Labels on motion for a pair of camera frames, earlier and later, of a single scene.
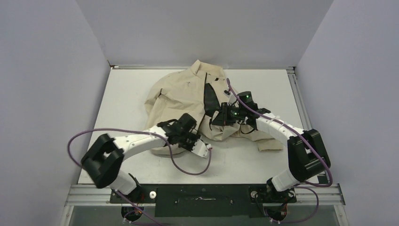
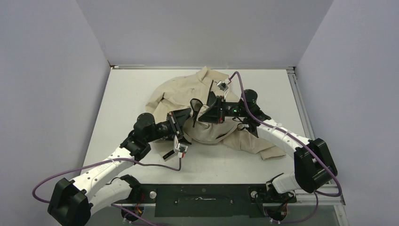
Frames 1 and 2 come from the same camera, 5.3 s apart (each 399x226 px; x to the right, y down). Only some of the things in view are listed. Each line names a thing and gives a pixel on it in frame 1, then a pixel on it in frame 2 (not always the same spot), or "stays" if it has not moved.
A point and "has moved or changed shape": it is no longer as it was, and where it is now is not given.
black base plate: x=204 y=200 stays
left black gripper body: x=187 y=140 to x=173 y=125
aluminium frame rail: x=329 y=193 stays
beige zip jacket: x=199 y=91 has moved or changed shape
